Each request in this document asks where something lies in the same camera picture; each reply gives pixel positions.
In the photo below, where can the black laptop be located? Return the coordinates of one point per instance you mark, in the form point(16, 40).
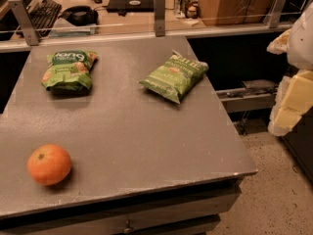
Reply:
point(130, 6)

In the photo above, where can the grey metal shelf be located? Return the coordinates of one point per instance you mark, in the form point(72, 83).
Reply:
point(252, 95)

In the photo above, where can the grey metal rail bracket left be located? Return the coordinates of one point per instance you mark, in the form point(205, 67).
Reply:
point(28, 30)

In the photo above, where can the orange fruit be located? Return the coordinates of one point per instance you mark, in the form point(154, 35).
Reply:
point(49, 164)

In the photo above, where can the drawer with metal handle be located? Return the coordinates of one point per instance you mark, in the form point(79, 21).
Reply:
point(189, 214)

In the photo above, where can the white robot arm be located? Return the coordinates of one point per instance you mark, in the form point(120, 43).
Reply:
point(300, 45)

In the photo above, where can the grey metal rail bracket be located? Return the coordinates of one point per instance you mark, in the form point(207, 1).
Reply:
point(159, 11)
point(273, 17)
point(28, 30)

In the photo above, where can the grey metal rail bracket right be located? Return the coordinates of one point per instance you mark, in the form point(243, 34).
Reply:
point(273, 17)

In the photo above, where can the green rice chip bag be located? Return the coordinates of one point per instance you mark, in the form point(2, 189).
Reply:
point(69, 72)

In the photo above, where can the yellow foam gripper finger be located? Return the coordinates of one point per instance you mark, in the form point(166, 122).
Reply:
point(280, 44)
point(293, 100)

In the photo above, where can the green kettle chip bag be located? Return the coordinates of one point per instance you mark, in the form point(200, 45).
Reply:
point(175, 78)

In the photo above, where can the black headphones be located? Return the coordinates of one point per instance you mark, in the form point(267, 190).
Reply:
point(80, 15)

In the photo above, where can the black keyboard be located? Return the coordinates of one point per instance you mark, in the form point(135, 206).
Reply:
point(43, 16)

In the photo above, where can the metal can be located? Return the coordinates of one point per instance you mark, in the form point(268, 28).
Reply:
point(180, 8)

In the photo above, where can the grey metal rail bracket middle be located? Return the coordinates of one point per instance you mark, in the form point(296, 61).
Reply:
point(159, 11)

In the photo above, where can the brown cardboard box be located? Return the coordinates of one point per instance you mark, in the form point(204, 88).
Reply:
point(227, 12)

